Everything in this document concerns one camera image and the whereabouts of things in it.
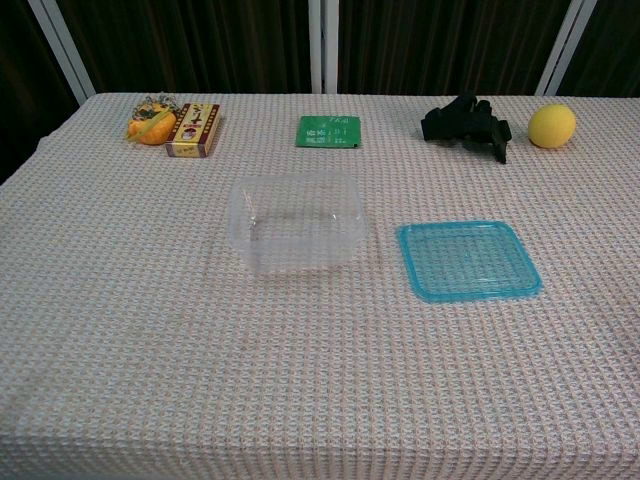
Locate blue plastic lid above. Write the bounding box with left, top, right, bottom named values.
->
left=394, top=219, right=545, bottom=305

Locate clear plastic container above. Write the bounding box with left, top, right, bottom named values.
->
left=223, top=169, right=370, bottom=279

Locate red yellow card box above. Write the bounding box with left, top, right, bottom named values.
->
left=164, top=102, right=223, bottom=159

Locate green sachet packet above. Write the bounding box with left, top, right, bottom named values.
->
left=294, top=115, right=362, bottom=149

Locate beige waffle-weave tablecloth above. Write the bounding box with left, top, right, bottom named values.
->
left=0, top=92, right=640, bottom=480

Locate orange toy fruit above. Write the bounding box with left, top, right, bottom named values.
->
left=126, top=102, right=178, bottom=147

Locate dark curtain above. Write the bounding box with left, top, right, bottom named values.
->
left=0, top=0, right=640, bottom=186

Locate white frame post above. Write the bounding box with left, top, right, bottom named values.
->
left=534, top=0, right=599, bottom=97
left=27, top=0, right=96, bottom=100
left=308, top=0, right=340, bottom=95

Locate metal keychain chain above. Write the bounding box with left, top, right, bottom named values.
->
left=139, top=91, right=180, bottom=113

